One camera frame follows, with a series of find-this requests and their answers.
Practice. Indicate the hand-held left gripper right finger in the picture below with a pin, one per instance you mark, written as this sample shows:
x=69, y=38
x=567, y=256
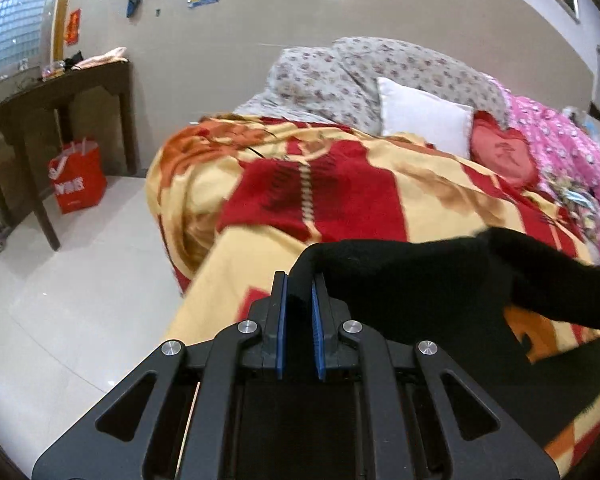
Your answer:
x=318, y=335

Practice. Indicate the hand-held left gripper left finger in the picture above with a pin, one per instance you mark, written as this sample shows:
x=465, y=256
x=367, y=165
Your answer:
x=280, y=330

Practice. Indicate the black pants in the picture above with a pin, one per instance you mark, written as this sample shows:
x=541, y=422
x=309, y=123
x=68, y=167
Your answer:
x=410, y=285

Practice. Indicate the red yellow printed blanket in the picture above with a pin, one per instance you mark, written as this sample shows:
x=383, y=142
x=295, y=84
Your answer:
x=220, y=285

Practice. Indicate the white pillow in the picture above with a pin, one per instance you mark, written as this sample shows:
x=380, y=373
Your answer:
x=420, y=115

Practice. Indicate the red shopping bag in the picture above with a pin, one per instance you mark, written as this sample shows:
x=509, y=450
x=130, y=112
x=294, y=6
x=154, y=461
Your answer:
x=77, y=180

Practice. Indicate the floral quilt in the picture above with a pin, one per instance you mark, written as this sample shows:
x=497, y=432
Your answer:
x=330, y=80

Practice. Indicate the red heart pillow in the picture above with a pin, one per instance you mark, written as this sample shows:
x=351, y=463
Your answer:
x=500, y=152

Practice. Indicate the pink printed blanket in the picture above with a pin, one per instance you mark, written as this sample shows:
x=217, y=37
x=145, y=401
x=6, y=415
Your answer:
x=555, y=135

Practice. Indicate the pink cloth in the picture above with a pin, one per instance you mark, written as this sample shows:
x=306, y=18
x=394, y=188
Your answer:
x=102, y=57

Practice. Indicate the dark wooden table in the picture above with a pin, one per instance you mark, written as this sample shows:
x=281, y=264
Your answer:
x=55, y=92

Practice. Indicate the small black item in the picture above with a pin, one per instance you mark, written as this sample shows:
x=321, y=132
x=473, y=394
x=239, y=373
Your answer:
x=72, y=60

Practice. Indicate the red paper decoration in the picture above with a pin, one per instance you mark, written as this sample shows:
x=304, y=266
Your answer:
x=73, y=26

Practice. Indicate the metal lattice door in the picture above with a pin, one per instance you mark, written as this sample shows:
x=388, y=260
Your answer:
x=15, y=25

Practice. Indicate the wooden door frame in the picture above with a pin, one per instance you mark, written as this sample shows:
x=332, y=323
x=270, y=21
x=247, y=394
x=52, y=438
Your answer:
x=62, y=10

